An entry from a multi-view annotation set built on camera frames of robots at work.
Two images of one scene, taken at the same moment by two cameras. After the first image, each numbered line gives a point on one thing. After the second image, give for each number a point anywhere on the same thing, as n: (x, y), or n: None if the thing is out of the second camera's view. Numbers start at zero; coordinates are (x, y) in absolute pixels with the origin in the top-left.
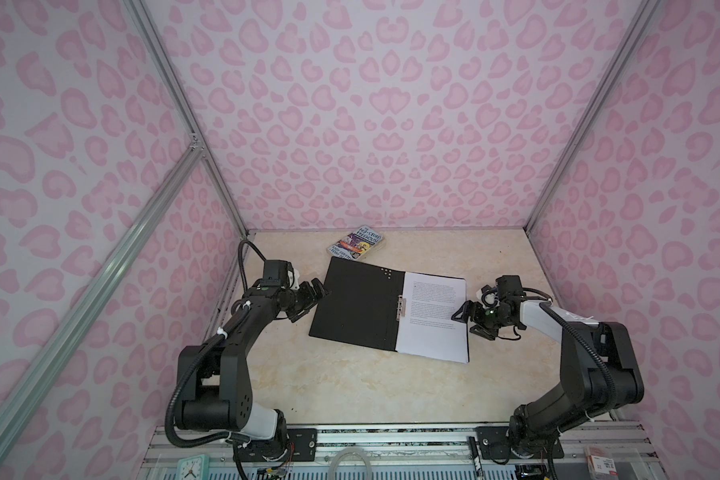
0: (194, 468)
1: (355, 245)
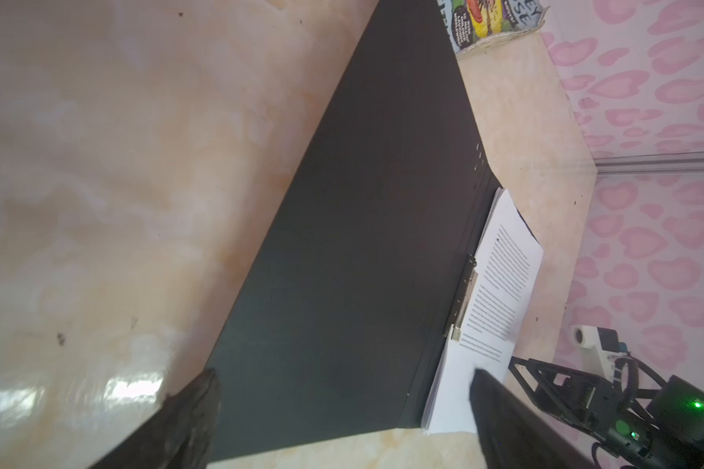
0: None
1: (466, 21)
